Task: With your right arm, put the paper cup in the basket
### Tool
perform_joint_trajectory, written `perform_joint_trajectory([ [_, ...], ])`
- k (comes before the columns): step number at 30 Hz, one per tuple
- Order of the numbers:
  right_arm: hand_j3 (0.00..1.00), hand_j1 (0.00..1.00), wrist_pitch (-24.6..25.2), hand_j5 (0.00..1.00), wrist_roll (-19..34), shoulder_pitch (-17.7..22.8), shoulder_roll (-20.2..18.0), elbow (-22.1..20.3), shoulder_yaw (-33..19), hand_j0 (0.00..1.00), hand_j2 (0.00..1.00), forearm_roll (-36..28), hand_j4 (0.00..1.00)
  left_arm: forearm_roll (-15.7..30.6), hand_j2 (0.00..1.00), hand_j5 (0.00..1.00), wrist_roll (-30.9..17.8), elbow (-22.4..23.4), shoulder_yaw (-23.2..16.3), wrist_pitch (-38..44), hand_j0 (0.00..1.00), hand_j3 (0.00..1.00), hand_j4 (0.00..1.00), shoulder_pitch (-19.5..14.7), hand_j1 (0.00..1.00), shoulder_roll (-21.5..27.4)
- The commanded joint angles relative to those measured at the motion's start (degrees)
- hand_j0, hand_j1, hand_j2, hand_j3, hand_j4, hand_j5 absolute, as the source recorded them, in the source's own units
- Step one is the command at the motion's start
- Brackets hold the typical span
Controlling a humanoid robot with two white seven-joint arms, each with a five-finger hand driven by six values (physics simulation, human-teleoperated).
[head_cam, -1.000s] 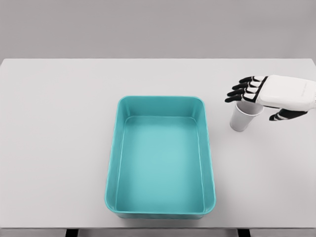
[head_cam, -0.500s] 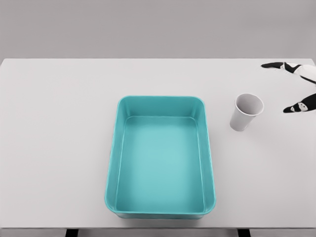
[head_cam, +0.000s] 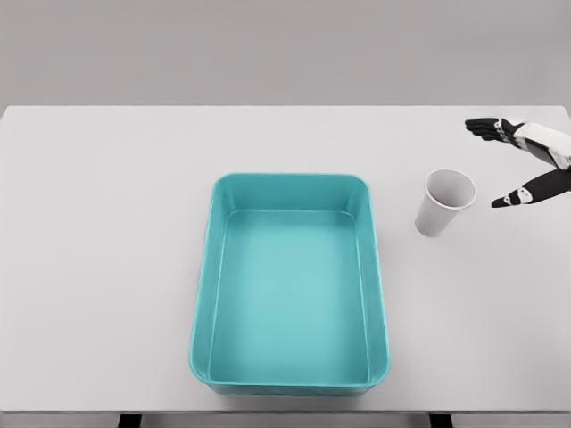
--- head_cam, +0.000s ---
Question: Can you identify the teal plastic basket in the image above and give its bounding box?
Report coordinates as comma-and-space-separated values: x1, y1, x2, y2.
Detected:
188, 172, 392, 396

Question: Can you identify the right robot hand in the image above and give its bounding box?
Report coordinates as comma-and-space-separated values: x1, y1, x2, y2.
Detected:
464, 116, 571, 210

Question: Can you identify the white paper cup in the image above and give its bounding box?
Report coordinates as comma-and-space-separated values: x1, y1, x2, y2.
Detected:
414, 168, 478, 239

